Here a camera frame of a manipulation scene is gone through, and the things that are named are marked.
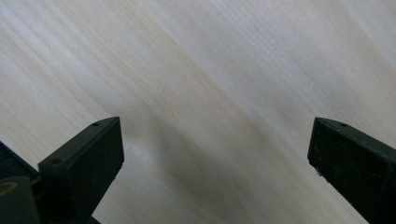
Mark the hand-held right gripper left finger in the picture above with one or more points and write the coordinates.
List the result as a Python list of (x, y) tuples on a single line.
[(84, 165)]

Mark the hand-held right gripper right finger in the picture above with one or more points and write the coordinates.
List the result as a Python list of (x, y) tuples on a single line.
[(358, 161)]

